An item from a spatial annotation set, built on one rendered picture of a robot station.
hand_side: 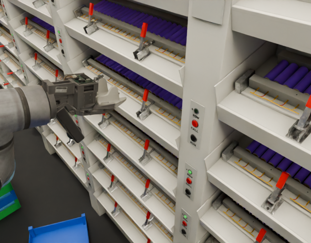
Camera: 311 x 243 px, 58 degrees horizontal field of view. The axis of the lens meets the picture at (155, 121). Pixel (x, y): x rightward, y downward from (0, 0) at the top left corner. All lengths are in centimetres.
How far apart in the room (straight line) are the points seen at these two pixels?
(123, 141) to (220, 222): 46
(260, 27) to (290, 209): 37
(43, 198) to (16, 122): 138
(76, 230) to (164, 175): 93
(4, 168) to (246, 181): 53
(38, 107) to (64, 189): 138
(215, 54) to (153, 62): 23
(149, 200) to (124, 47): 58
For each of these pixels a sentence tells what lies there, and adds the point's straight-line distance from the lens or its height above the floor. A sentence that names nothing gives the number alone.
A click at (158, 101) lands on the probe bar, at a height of 98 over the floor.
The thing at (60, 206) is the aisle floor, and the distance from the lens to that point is 189.
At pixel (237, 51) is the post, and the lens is 57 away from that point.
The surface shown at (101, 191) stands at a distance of 164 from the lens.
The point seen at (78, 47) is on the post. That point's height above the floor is 102.
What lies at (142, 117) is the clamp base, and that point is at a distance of 85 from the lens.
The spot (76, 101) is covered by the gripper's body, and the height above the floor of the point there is 109.
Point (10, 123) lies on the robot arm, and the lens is 62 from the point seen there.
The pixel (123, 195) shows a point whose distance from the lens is 137.
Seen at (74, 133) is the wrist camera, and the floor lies 100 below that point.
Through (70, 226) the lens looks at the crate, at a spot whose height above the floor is 0.
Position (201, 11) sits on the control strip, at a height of 129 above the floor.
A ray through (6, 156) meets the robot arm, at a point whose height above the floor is 102.
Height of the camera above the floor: 143
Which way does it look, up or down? 36 degrees down
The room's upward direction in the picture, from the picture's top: straight up
